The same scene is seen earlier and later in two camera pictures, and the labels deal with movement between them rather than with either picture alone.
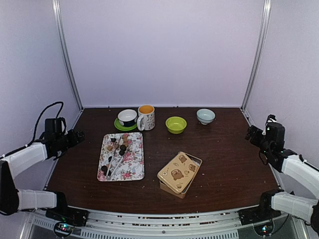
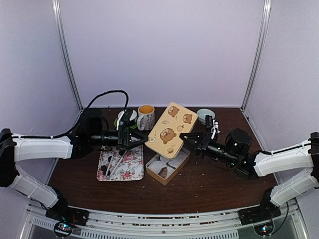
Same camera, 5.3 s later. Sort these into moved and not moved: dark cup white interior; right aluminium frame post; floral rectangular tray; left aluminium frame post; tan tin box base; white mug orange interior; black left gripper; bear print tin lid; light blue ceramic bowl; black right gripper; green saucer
Moved: black right gripper; bear print tin lid; tan tin box base; black left gripper
Not moved: white mug orange interior; left aluminium frame post; light blue ceramic bowl; floral rectangular tray; green saucer; right aluminium frame post; dark cup white interior
